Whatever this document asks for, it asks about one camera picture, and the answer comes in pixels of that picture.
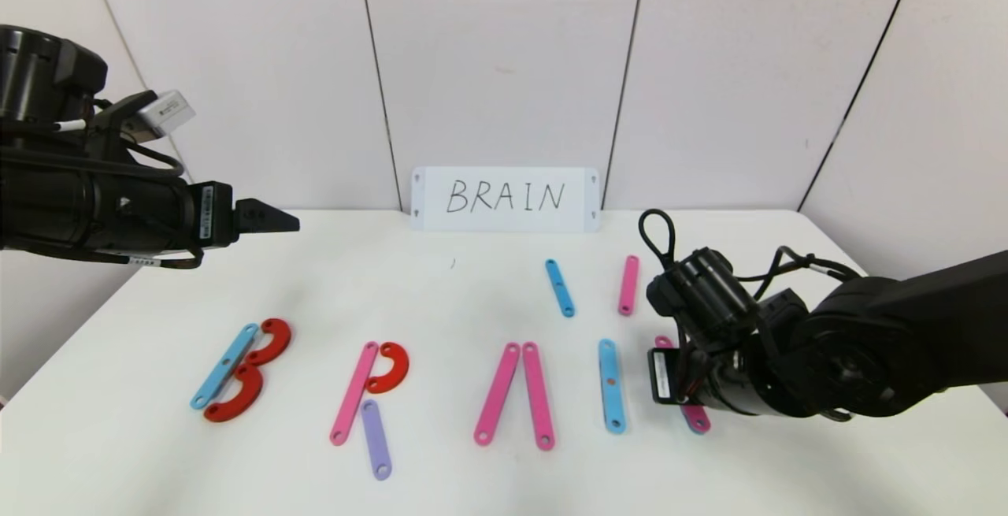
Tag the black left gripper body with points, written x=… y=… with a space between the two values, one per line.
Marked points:
x=214 y=213

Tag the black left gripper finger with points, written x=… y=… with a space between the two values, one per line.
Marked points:
x=260 y=228
x=260 y=211

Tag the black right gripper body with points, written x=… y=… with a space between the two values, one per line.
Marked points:
x=661 y=375

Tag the pink bar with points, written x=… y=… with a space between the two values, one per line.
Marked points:
x=537 y=398
x=697 y=419
x=628 y=287
x=354 y=394
x=498 y=394

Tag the small red arc piece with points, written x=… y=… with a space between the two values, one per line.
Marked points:
x=400 y=366

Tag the short purple bar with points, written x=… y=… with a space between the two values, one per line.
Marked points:
x=376 y=441

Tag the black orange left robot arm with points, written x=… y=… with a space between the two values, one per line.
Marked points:
x=63 y=201

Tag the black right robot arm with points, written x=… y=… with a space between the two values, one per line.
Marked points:
x=866 y=343

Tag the white BRAIN word sign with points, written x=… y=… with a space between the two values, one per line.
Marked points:
x=472 y=221

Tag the blue bar with orange dot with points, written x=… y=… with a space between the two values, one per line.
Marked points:
x=612 y=410

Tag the large red arc piece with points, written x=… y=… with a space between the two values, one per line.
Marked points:
x=283 y=340
x=250 y=403

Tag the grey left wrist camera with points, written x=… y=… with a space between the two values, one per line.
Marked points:
x=164 y=113

